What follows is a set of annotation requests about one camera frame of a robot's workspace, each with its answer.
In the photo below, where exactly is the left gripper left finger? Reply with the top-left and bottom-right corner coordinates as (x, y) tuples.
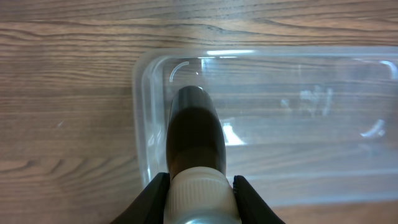
(110, 172), (170, 224)

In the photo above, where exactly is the clear plastic container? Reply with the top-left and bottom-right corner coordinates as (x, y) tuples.
(132, 47), (397, 206)

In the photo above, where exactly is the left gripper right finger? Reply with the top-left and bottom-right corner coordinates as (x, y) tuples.
(233, 175), (285, 224)

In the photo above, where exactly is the dark bottle white cap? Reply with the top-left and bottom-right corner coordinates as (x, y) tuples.
(164, 86), (241, 223)

